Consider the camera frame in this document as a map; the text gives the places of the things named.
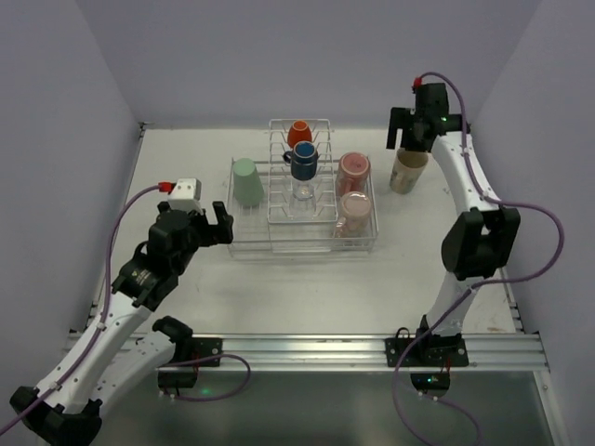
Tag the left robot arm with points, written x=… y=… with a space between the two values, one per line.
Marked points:
x=67 y=406

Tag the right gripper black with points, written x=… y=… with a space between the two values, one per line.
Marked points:
x=408 y=126

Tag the pale pink glossy mug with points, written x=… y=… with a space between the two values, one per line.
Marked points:
x=354 y=212

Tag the white wire plate rack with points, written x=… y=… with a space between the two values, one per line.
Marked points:
x=279 y=182

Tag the aluminium mounting rail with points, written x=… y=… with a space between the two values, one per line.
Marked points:
x=374 y=352

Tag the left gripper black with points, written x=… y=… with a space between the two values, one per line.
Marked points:
x=204 y=228

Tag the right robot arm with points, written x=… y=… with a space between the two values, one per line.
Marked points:
x=477 y=245

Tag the dark blue mug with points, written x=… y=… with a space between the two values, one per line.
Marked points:
x=303 y=161

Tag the clear glass tumbler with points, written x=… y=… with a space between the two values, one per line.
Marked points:
x=302 y=201

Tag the white wire dish rack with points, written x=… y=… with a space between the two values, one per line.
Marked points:
x=268 y=228

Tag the cream coral pattern mug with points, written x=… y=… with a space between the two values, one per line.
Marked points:
x=407 y=168

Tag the green plastic cup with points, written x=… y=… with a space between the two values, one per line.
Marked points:
x=247 y=186

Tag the orange cup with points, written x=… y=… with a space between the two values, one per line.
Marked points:
x=299 y=131

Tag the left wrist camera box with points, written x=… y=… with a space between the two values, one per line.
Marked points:
x=186 y=195

